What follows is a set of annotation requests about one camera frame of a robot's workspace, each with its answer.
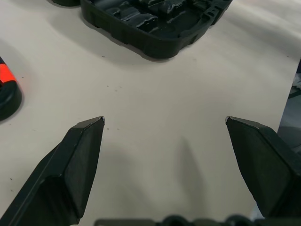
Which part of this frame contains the orange black tape measure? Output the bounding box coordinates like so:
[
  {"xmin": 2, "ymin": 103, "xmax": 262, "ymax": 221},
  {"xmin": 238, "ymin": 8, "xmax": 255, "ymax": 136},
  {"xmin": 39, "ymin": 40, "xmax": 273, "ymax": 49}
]
[{"xmin": 0, "ymin": 56, "xmax": 24, "ymax": 121}]

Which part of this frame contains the black tape roll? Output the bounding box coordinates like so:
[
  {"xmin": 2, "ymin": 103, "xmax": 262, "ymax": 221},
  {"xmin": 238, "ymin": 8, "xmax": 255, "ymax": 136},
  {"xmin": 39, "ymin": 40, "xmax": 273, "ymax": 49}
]
[{"xmin": 50, "ymin": 0, "xmax": 81, "ymax": 7}]

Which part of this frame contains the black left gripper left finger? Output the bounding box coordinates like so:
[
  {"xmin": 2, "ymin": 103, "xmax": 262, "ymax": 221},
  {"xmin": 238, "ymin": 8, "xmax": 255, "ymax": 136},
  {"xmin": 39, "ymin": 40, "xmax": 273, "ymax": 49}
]
[{"xmin": 0, "ymin": 116, "xmax": 106, "ymax": 226}]

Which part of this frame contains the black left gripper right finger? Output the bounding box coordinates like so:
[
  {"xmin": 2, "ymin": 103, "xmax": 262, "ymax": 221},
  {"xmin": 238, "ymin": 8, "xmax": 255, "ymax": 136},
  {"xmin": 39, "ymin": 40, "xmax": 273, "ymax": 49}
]
[{"xmin": 225, "ymin": 115, "xmax": 301, "ymax": 222}]

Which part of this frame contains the black tool case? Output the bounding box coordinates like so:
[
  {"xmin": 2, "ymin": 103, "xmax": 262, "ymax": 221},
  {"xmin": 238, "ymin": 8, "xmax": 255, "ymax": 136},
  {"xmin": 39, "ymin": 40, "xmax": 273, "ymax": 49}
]
[{"xmin": 79, "ymin": 0, "xmax": 233, "ymax": 60}]

